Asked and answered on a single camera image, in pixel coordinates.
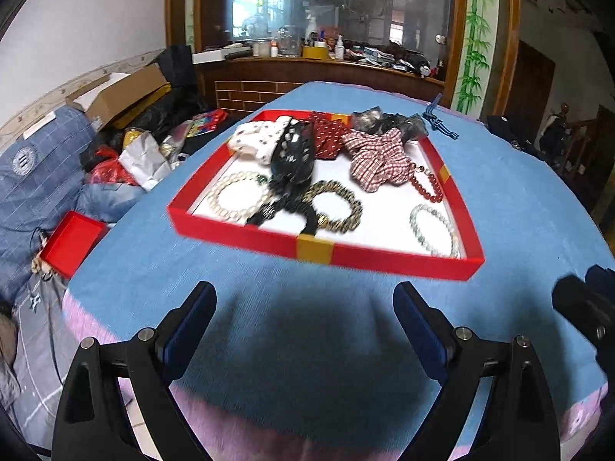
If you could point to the black lace hair clip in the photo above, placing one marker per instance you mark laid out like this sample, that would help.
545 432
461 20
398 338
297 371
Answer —
269 206

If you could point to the white bottle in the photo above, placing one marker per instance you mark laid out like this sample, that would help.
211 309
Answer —
340 50

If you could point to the colourful packet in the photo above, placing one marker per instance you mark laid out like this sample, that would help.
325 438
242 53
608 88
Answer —
206 122

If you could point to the pink bed sheet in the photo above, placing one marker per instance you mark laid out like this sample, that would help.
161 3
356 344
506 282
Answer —
269 437

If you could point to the black bag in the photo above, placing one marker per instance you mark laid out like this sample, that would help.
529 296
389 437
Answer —
175 67

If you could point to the white flat box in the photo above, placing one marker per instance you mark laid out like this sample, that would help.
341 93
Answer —
209 56

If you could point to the black studded scrunchie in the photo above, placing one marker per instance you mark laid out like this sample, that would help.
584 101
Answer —
290 163

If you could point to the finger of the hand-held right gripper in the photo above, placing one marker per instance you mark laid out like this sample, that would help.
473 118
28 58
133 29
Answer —
576 302
600 278

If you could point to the red plastic bag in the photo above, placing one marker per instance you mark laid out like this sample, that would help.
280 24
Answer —
108 168

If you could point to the white polka dot scrunchie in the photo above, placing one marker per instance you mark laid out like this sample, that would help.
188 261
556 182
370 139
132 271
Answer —
254 137

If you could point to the black clothing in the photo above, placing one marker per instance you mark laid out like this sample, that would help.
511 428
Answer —
502 127

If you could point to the grey checked bedding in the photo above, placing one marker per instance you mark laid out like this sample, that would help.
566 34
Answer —
33 345

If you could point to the small red box lid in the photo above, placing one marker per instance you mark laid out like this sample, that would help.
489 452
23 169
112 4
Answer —
72 245

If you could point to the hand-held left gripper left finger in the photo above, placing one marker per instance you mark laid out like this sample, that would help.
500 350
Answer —
190 331

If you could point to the open cardboard box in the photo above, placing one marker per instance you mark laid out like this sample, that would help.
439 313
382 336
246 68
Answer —
125 93

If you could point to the red plaid scrunchie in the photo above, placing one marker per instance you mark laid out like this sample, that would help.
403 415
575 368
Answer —
379 163

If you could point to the red patterned scrunchie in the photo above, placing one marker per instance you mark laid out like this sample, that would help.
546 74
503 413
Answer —
331 134

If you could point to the wooden framed glass partition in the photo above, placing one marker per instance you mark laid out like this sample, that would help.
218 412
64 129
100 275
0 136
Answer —
336 0

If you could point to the silver paper bag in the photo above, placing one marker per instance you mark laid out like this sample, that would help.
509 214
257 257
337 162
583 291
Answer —
144 161

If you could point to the blue checked quilt bag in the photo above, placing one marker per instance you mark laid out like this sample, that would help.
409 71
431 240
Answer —
43 177

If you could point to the brown wooden door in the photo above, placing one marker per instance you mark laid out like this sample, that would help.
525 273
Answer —
533 86

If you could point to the bamboo painted panel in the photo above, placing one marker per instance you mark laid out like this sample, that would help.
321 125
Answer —
475 33

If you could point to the yellow round tin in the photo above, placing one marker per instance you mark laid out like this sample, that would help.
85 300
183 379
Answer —
314 53

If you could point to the red tray box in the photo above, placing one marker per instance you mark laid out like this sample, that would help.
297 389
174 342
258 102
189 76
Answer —
317 252

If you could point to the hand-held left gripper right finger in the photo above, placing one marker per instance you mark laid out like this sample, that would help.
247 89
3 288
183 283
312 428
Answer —
423 341

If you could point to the blue clip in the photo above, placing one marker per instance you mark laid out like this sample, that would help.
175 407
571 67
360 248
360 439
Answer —
435 120

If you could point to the wooden stair banister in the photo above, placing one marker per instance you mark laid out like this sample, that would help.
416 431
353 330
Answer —
567 139

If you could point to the blue blanket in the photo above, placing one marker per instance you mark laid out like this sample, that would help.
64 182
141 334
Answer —
528 211

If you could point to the grey black scrunchie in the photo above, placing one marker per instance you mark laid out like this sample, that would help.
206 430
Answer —
379 122

